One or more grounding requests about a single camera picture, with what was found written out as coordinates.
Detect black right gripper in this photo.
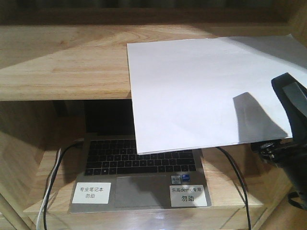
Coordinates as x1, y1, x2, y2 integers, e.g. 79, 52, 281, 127
251, 73, 307, 210

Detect white paper sheets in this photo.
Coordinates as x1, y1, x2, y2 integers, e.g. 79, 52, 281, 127
127, 35, 307, 154

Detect white label sticker right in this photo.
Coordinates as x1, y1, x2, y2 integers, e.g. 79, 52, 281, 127
170, 185, 208, 207

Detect white label sticker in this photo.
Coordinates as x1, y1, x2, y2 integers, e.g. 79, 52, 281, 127
170, 185, 208, 207
72, 182, 111, 204

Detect grey laptop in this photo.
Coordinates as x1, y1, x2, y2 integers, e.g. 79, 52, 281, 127
70, 99, 212, 213

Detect white label sticker left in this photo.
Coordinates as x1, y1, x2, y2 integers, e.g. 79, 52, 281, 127
72, 182, 111, 204

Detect wooden shelf unit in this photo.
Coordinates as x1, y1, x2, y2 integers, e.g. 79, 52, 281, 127
0, 0, 307, 230

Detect black cable right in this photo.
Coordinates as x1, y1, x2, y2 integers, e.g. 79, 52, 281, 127
217, 146, 252, 230

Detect black cable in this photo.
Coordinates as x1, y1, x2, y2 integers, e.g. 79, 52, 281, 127
217, 146, 252, 230
43, 141, 84, 230

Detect black cable left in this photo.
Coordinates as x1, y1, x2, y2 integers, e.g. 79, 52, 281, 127
43, 141, 84, 230

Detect white cable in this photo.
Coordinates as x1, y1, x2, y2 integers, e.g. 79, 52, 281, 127
36, 148, 63, 230

